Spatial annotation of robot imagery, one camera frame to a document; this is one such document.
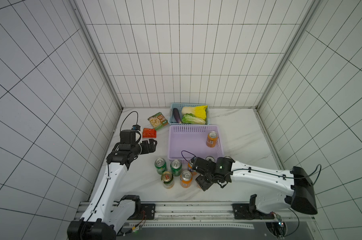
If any orange can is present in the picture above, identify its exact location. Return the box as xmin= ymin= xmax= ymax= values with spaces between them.
xmin=188 ymin=163 xmax=197 ymax=176
xmin=180 ymin=171 xmax=192 ymax=188
xmin=206 ymin=131 xmax=218 ymax=148

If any green soda can front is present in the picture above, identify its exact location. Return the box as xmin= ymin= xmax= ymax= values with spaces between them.
xmin=155 ymin=158 xmax=168 ymax=175

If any green soda can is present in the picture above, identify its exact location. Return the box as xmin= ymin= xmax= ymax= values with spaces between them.
xmin=155 ymin=158 xmax=168 ymax=175
xmin=171 ymin=159 xmax=182 ymax=177

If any green soda can back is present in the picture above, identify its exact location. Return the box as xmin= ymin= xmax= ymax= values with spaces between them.
xmin=171 ymin=159 xmax=182 ymax=177

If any purple plastic basket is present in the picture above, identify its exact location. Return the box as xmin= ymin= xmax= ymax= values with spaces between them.
xmin=168 ymin=125 xmax=225 ymax=160

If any green can gold lid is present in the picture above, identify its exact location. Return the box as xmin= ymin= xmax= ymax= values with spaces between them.
xmin=161 ymin=171 xmax=175 ymax=189

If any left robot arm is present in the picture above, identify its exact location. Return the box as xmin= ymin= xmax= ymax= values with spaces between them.
xmin=67 ymin=139 xmax=158 ymax=240

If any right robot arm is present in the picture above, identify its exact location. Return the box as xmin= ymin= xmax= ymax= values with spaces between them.
xmin=189 ymin=157 xmax=318 ymax=215

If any blue plastic basket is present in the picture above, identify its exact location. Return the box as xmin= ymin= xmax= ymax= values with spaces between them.
xmin=169 ymin=103 xmax=209 ymax=125

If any red snack packet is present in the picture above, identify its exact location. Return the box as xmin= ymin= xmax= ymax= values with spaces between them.
xmin=142 ymin=128 xmax=157 ymax=139

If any green snack packet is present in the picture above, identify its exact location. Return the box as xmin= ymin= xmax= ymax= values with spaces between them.
xmin=148 ymin=112 xmax=169 ymax=131

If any purple eggplant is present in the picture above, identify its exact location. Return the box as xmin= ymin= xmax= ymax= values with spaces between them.
xmin=173 ymin=108 xmax=182 ymax=124

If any green lettuce head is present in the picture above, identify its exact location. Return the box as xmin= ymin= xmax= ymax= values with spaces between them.
xmin=181 ymin=114 xmax=206 ymax=125

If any yellow napa cabbage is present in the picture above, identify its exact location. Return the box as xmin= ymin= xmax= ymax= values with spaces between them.
xmin=181 ymin=105 xmax=208 ymax=120

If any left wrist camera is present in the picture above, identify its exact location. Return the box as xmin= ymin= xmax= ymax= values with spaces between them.
xmin=120 ymin=125 xmax=142 ymax=146

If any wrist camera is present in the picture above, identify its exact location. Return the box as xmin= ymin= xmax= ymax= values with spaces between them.
xmin=190 ymin=157 xmax=215 ymax=175
xmin=120 ymin=125 xmax=142 ymax=146

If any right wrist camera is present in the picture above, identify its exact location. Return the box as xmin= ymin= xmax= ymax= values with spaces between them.
xmin=190 ymin=157 xmax=215 ymax=175

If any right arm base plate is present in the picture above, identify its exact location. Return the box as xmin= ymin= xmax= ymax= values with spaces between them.
xmin=232 ymin=204 xmax=275 ymax=220

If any aluminium mounting rail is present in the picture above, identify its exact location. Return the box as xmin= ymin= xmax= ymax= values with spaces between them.
xmin=74 ymin=201 xmax=315 ymax=230

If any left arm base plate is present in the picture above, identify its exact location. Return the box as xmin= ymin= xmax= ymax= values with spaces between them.
xmin=128 ymin=204 xmax=156 ymax=221

